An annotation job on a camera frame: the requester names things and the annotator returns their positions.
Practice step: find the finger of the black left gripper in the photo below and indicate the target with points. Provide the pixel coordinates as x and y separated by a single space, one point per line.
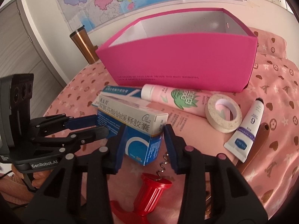
81 137
70 121

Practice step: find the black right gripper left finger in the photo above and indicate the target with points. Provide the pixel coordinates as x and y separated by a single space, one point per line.
77 191

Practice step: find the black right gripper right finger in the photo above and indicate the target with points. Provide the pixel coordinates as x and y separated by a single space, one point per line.
214 189

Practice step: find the red corkscrew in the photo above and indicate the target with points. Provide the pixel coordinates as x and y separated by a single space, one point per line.
147 198

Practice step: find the pink lotion tube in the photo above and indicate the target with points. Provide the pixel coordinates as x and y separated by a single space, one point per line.
190 101

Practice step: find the left hand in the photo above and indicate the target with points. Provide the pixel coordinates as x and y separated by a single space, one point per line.
38 177

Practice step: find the small white cream tube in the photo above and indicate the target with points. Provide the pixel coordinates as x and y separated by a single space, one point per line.
243 138

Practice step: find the pink patterned cloth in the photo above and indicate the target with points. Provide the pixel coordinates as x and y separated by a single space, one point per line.
273 171

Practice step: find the grey wooden cabinet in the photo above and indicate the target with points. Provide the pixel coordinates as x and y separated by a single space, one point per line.
22 53

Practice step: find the beige tape roll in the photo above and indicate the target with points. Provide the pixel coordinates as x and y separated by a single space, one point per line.
223 113

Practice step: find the copper thermos bottle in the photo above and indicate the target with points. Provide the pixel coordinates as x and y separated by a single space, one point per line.
85 45

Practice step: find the pink storage box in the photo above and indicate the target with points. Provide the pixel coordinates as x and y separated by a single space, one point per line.
197 48

